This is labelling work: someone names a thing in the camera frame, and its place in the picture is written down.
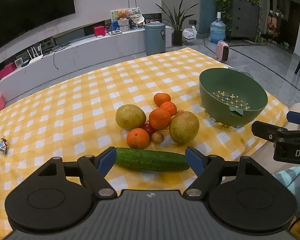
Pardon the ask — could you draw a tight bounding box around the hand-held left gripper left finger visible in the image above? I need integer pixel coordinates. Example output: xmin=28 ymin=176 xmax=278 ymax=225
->
xmin=37 ymin=147 xmax=117 ymax=198

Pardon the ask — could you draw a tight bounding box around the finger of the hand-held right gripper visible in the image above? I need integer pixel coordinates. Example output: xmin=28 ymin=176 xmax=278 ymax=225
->
xmin=251 ymin=121 xmax=288 ymax=143
xmin=287 ymin=111 xmax=300 ymax=128

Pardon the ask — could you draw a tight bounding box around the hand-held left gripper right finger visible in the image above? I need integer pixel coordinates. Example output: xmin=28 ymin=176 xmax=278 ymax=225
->
xmin=184 ymin=146 xmax=264 ymax=198

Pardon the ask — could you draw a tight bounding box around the yellow-green pear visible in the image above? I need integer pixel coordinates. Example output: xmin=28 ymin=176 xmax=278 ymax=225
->
xmin=169 ymin=111 xmax=200 ymax=145
xmin=115 ymin=104 xmax=147 ymax=131

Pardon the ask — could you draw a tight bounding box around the orange mandarin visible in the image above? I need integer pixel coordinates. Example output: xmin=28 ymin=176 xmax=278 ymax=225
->
xmin=154 ymin=93 xmax=171 ymax=107
xmin=159 ymin=101 xmax=177 ymax=117
xmin=126 ymin=128 xmax=150 ymax=149
xmin=149 ymin=108 xmax=171 ymax=130

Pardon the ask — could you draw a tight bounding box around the small brown kiwi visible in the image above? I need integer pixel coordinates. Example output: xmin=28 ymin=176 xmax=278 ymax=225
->
xmin=151 ymin=131 xmax=164 ymax=144

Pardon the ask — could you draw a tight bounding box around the green cucumber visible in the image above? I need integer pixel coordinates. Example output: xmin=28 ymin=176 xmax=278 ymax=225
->
xmin=115 ymin=147 xmax=190 ymax=172

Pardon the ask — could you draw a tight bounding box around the red cherry tomato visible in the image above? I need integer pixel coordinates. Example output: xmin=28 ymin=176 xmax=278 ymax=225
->
xmin=143 ymin=124 xmax=155 ymax=136

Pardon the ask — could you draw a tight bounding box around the green colander bowl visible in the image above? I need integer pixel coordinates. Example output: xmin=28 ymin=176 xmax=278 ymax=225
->
xmin=199 ymin=67 xmax=269 ymax=128

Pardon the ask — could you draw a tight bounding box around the teal striped clothing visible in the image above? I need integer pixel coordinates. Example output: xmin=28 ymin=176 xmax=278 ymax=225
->
xmin=272 ymin=166 xmax=300 ymax=220

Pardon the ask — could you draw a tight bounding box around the yellow checked tablecloth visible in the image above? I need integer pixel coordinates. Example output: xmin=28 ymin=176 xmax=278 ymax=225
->
xmin=0 ymin=46 xmax=289 ymax=230

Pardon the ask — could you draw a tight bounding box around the pink space heater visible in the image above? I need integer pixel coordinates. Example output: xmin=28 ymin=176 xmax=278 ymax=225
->
xmin=216 ymin=40 xmax=230 ymax=62

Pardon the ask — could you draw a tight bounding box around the cluttered shoe rack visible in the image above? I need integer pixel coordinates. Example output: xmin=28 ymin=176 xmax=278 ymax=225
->
xmin=261 ymin=7 xmax=290 ymax=48

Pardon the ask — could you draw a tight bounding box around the white tv console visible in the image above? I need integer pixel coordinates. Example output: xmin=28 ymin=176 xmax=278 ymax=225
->
xmin=0 ymin=26 xmax=173 ymax=102

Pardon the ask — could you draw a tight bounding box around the crumpled candy wrapper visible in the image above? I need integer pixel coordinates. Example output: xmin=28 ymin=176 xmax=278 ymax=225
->
xmin=0 ymin=136 xmax=9 ymax=155

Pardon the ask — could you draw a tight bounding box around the blue water jug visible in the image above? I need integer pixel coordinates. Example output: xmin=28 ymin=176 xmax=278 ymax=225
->
xmin=210 ymin=12 xmax=227 ymax=44

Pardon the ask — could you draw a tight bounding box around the dark grey dresser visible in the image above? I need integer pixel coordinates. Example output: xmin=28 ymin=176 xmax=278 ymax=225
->
xmin=230 ymin=0 xmax=262 ymax=42

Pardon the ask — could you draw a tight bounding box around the white plastic bag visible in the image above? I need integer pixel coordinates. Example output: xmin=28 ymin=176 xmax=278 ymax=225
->
xmin=182 ymin=26 xmax=198 ymax=45

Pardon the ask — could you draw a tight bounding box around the grey-blue trash can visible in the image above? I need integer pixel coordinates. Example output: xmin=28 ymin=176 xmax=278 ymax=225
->
xmin=144 ymin=22 xmax=166 ymax=55

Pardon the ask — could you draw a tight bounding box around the white router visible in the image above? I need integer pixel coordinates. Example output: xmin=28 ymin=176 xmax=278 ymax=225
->
xmin=27 ymin=43 xmax=44 ymax=65

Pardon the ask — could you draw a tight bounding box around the magenta box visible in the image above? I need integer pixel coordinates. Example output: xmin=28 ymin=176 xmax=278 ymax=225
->
xmin=0 ymin=62 xmax=17 ymax=78

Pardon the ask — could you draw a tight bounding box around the long-leaf potted plant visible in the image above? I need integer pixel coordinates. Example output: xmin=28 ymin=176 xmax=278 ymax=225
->
xmin=155 ymin=0 xmax=199 ymax=47

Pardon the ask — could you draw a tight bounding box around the teddy bear bouquet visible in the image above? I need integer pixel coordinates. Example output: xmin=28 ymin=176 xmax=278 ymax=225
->
xmin=115 ymin=9 xmax=132 ymax=32

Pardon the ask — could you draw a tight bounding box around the printed picture board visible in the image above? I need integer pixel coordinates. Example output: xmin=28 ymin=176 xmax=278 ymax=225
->
xmin=111 ymin=7 xmax=145 ymax=30

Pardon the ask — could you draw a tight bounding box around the black console cable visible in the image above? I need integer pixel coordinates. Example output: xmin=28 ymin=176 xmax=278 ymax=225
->
xmin=52 ymin=44 xmax=71 ymax=70

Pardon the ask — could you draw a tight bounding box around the black wall television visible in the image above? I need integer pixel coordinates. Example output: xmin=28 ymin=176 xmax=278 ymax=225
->
xmin=0 ymin=0 xmax=76 ymax=53

